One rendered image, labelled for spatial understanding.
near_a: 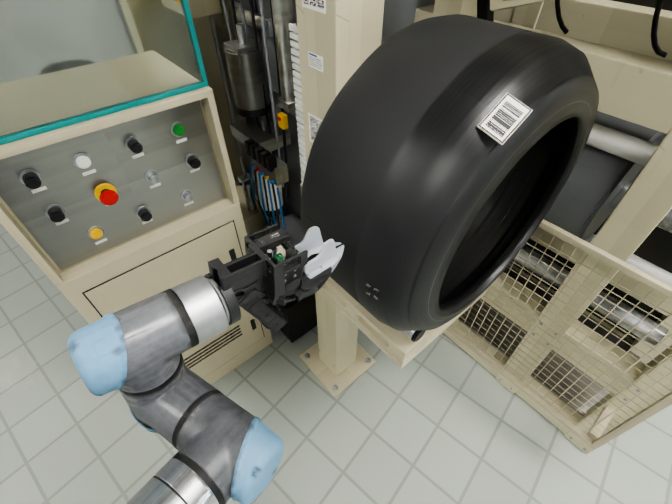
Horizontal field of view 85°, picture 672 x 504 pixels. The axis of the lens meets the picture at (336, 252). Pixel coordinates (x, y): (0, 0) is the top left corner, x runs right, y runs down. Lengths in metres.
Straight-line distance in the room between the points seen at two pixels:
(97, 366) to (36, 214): 0.74
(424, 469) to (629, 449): 0.86
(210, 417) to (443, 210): 0.38
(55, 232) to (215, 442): 0.84
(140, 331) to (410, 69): 0.49
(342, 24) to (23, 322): 2.24
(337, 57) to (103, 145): 0.61
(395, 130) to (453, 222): 0.15
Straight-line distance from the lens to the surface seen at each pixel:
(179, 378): 0.50
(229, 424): 0.46
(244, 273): 0.45
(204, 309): 0.44
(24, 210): 1.13
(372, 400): 1.79
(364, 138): 0.57
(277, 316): 0.55
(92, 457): 1.98
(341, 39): 0.81
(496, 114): 0.54
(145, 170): 1.14
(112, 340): 0.44
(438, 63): 0.60
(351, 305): 0.98
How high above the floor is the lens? 1.65
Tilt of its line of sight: 46 degrees down
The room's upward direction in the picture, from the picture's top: straight up
